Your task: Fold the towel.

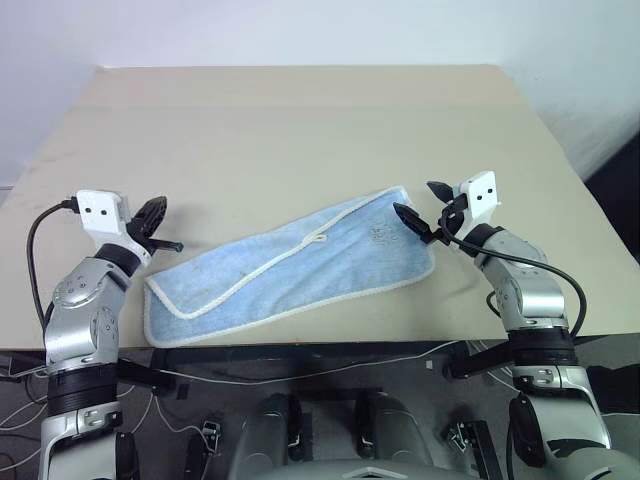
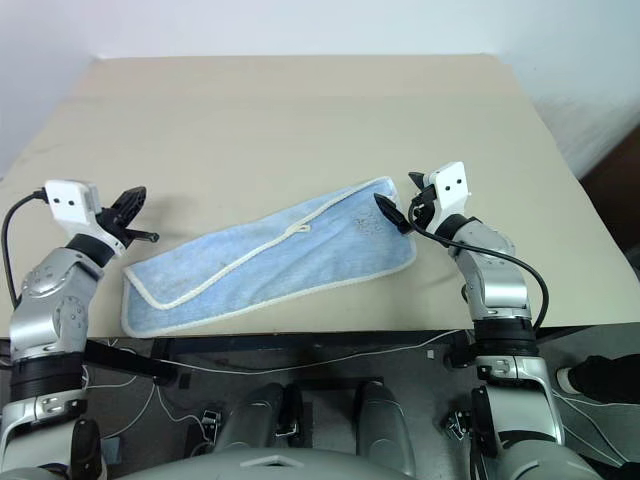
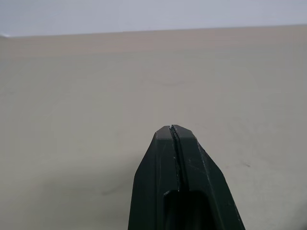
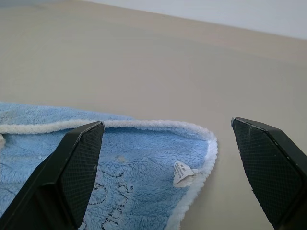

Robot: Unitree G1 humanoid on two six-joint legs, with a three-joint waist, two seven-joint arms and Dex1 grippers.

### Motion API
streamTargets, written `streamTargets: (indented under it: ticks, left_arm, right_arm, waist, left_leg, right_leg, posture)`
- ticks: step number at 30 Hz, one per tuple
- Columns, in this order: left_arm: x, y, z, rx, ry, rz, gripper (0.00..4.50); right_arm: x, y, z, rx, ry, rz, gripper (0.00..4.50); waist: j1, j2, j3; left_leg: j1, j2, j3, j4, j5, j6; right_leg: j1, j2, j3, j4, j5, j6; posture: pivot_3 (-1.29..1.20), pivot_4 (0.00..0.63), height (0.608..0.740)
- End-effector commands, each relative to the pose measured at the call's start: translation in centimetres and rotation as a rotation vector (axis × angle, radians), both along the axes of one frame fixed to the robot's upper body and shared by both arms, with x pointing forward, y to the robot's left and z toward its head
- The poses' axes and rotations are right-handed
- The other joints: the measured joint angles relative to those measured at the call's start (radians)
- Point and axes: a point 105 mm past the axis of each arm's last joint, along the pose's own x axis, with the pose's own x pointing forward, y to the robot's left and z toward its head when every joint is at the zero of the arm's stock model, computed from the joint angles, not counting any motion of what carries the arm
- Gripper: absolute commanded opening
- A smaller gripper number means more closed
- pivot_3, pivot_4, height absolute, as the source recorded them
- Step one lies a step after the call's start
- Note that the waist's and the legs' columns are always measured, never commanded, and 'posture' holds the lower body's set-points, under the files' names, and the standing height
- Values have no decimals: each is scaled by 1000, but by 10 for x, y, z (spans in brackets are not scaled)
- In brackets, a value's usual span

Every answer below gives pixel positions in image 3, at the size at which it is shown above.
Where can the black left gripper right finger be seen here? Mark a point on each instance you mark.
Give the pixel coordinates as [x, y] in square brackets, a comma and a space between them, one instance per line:
[204, 177]

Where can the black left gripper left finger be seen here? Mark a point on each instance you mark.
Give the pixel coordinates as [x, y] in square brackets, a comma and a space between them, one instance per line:
[153, 172]

